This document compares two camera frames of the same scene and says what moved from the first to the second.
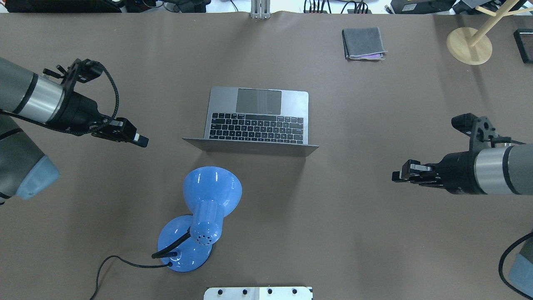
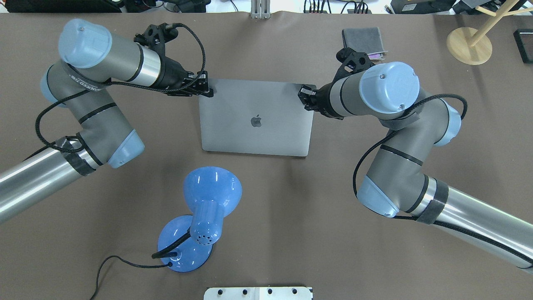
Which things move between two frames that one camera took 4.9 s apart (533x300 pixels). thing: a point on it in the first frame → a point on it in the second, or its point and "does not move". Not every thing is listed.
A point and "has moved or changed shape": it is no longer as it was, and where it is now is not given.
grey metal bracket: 260,9 does not move
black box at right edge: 523,38 does not move
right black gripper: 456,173 → 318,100
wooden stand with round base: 471,46 does not move
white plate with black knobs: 259,293 does not move
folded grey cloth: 363,43 does not move
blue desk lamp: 186,244 does not move
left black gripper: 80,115 → 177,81
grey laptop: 257,121 has moved or changed shape
